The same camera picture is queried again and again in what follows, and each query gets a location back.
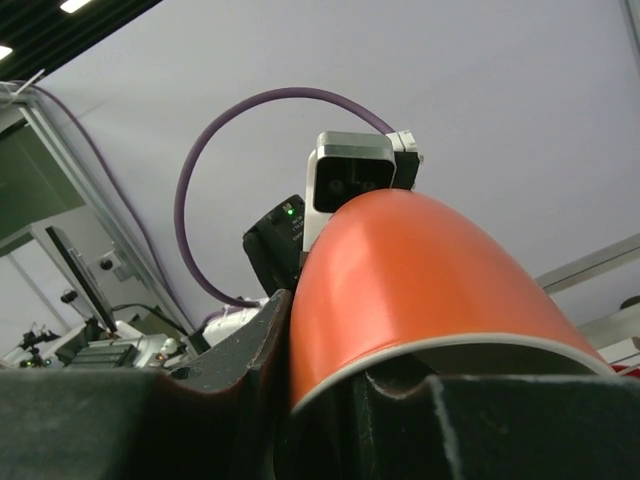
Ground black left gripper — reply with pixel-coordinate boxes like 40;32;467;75
242;194;305;296

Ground orange mug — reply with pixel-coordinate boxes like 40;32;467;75
289;190;610;411

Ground aluminium frame post left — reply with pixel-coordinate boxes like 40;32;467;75
1;80;195;333

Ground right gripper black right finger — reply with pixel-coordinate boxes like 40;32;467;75
349;374;639;479

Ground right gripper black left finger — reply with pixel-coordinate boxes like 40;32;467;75
1;290;292;479

